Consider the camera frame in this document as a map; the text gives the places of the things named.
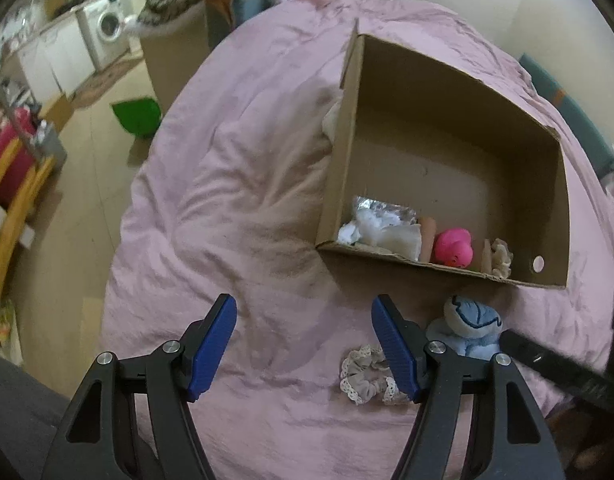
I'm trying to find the white cloth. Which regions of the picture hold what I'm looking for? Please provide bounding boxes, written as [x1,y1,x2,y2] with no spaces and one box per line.
[321,97,344,143]

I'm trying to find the tall cardboard box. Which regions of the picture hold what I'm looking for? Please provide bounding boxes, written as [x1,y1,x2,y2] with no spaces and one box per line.
[139,0,213,116]

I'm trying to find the beige lace scrunchie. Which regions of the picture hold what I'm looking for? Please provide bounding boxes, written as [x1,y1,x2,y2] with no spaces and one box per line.
[339,344,413,406]

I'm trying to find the white kitchen cabinets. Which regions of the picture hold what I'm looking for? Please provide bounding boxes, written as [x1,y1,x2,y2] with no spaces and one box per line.
[17,22,95,98]

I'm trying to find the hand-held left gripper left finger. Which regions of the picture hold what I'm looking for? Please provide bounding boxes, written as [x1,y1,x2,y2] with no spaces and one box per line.
[41,294,238,480]

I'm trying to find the grey bin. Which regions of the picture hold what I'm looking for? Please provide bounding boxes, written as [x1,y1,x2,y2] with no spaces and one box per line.
[34,117,68,171]

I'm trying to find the person's grey clothing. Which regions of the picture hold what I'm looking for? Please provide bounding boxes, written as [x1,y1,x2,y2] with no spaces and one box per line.
[0,350,72,480]

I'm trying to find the tan tube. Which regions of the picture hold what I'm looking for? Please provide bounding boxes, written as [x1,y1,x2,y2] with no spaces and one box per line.
[419,216,437,263]

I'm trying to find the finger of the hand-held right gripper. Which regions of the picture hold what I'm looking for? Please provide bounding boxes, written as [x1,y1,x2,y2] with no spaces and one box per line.
[500,327,614,413]

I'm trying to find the patterned floor rug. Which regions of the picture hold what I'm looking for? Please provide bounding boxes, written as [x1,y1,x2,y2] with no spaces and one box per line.
[69,55,145,108]

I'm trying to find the green bag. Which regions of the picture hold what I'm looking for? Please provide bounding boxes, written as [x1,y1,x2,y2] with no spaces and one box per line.
[111,98,163,139]

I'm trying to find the pink bed blanket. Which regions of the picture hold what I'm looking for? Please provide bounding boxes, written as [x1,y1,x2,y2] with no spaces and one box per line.
[102,0,614,480]

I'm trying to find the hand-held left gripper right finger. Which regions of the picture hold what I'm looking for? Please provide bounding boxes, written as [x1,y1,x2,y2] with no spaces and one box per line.
[371,294,565,480]

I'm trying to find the clear plastic bag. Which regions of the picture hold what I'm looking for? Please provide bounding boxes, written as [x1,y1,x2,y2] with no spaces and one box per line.
[337,195,423,261]

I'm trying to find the white washing machine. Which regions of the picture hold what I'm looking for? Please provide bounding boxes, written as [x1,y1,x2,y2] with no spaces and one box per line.
[79,0,130,71]

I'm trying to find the teal headboard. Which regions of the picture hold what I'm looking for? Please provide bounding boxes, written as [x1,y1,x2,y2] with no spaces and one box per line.
[517,52,614,181]

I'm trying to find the colourful printed bag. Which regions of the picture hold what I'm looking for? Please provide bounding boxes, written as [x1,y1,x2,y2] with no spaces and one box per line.
[0,300,22,363]

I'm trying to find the pink rubber duck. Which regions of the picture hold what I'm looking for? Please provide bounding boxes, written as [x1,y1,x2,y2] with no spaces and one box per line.
[432,227,475,267]

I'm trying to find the white satin scrunchie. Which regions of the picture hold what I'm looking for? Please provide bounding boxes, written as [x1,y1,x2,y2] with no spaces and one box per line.
[488,238,514,278]

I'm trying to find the white and blue plush toy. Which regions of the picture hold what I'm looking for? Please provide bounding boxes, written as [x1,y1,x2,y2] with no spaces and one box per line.
[443,295,503,337]

